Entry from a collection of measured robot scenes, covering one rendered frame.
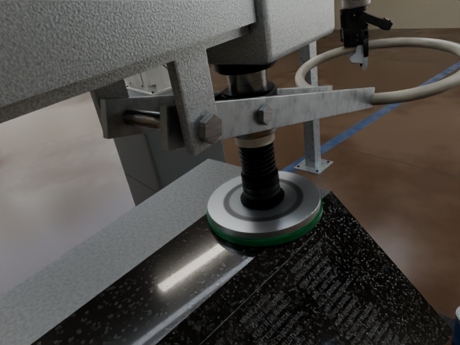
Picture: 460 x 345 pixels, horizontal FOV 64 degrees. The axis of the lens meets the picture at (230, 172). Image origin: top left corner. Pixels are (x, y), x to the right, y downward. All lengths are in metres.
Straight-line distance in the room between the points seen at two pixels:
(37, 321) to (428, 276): 1.55
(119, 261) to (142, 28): 0.45
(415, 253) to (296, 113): 1.41
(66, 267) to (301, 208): 0.42
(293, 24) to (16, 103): 0.34
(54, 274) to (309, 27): 0.57
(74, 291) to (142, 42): 0.45
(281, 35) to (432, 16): 6.89
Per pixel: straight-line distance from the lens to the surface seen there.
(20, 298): 0.71
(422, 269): 1.87
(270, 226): 0.62
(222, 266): 0.60
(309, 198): 0.69
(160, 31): 0.34
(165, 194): 0.83
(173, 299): 0.58
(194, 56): 0.39
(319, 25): 0.57
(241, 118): 0.50
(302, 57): 2.36
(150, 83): 1.65
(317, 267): 0.67
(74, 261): 0.73
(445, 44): 1.33
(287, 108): 0.60
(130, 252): 0.69
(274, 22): 0.46
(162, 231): 0.71
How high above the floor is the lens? 1.25
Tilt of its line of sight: 28 degrees down
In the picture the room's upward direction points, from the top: 10 degrees counter-clockwise
